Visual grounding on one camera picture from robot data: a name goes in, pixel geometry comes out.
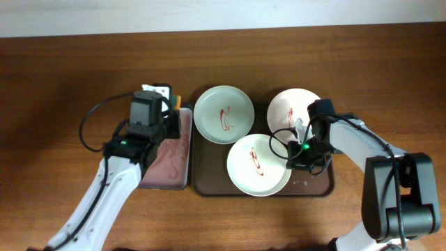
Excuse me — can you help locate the green orange sponge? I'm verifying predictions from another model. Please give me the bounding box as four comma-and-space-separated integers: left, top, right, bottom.
171, 96, 181, 110

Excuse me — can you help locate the white plate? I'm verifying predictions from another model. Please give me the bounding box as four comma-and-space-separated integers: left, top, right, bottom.
267, 89, 320, 144

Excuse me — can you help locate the pale green plate front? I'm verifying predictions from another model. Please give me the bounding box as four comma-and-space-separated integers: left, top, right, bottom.
226, 134, 291, 197

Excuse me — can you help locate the pale green plate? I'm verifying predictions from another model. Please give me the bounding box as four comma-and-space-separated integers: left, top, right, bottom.
194, 85, 255, 144
226, 134, 291, 197

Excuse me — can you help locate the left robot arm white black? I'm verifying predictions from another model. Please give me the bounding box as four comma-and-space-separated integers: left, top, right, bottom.
45, 91, 181, 251

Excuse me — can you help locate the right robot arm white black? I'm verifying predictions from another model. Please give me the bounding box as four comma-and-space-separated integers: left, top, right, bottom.
286, 99, 441, 250

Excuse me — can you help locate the small tray with pink water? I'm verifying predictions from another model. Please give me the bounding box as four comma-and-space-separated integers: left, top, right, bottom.
138, 103, 193, 190

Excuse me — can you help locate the large brown serving tray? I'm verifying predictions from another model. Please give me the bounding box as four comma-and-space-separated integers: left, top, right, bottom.
192, 103, 335, 197

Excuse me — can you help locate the pale green plate top left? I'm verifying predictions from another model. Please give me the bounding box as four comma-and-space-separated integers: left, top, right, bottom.
194, 85, 255, 144

